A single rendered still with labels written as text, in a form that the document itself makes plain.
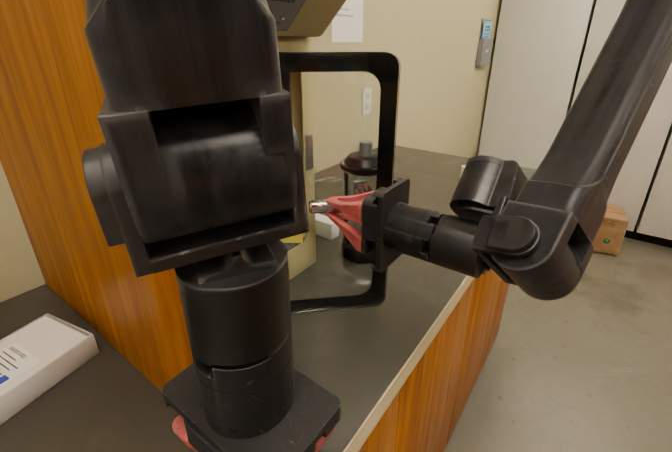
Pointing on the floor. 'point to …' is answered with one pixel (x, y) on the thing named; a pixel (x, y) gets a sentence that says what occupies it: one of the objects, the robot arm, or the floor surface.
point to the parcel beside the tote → (611, 231)
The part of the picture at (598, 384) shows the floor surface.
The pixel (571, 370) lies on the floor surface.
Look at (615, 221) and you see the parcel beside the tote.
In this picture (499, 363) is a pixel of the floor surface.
